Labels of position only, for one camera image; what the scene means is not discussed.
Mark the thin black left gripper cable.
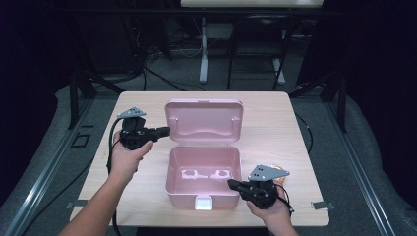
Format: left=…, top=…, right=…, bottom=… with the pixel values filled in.
left=19, top=157, right=96, bottom=236

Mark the thick black left gripper cable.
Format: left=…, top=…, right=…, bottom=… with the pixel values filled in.
left=105, top=117, right=124, bottom=236

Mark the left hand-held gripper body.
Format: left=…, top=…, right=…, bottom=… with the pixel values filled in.
left=116, top=107, right=160, bottom=151

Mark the round gold tin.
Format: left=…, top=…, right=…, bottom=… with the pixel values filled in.
left=271, top=165, right=291, bottom=185

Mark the pink plastic medicine box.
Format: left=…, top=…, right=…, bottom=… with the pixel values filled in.
left=164, top=97, right=245, bottom=211

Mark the person's right hand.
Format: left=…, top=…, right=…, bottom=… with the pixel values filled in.
left=245, top=185, right=294, bottom=229

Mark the black chair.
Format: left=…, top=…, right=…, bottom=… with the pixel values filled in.
left=226, top=14, right=293, bottom=91

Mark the aluminium floor rail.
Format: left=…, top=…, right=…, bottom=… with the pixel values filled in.
left=324, top=101, right=398, bottom=236
left=2, top=97, right=94, bottom=236

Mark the white desk with white legs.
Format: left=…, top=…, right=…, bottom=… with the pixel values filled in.
left=180, top=0, right=325, bottom=85

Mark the black cable beside table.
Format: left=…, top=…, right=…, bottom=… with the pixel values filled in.
left=295, top=112, right=314, bottom=155

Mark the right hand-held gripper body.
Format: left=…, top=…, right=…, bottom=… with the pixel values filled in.
left=240, top=164, right=291, bottom=210

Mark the black square floor frame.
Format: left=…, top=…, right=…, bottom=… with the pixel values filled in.
left=70, top=132, right=91, bottom=148

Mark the black floor cable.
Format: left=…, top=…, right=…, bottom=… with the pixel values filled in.
left=141, top=65, right=206, bottom=92

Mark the dark curtain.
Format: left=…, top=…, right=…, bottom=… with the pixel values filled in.
left=0, top=0, right=72, bottom=205
left=343, top=0, right=417, bottom=207

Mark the person's left hand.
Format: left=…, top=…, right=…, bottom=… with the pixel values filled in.
left=108, top=131, right=154, bottom=185

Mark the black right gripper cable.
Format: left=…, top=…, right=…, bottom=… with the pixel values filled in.
left=276, top=184, right=295, bottom=215

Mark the black metal stand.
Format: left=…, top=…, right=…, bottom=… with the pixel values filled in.
left=289, top=70, right=349, bottom=133
left=67, top=70, right=126, bottom=130

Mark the black horizontal frame bar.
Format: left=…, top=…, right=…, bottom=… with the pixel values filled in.
left=48, top=8, right=328, bottom=16

